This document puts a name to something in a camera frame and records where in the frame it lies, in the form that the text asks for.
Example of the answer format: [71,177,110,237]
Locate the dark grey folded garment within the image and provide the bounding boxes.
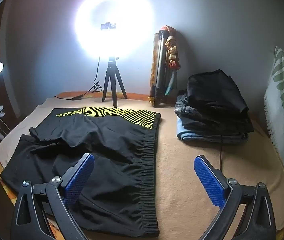
[178,112,254,135]

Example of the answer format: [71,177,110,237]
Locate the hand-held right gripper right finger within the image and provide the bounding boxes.
[194,155,277,240]

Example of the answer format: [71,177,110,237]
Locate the light blue folded garment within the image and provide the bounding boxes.
[177,124,249,144]

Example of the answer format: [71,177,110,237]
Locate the white green leaf blanket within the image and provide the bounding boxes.
[264,46,284,220]

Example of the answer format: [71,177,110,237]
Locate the black phone holder clip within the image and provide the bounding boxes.
[100,23,117,32]

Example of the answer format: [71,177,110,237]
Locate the checkered folded garment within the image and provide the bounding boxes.
[174,95,208,117]

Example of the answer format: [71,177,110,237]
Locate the black ring light cable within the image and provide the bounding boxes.
[54,56,103,101]

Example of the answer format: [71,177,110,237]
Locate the black pants with yellow stripes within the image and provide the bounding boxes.
[0,107,162,238]

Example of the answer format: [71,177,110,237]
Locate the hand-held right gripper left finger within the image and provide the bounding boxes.
[10,153,95,240]

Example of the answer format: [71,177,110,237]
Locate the black folded garment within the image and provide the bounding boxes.
[186,69,249,115]

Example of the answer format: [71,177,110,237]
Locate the small black tripod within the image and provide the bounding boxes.
[102,56,128,108]

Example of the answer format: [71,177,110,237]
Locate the thin brown cable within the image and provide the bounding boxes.
[219,134,224,171]

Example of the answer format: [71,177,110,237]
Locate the white ring light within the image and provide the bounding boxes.
[74,0,155,58]

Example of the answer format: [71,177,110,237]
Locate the orange patterned scarf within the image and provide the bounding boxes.
[147,25,182,105]

